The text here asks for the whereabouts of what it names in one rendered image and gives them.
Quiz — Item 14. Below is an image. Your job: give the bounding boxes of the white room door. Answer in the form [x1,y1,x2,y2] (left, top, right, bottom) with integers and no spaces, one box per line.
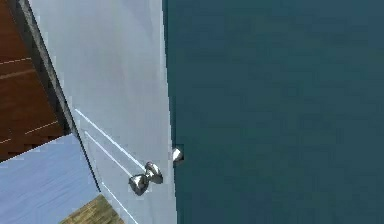
[27,0,178,224]

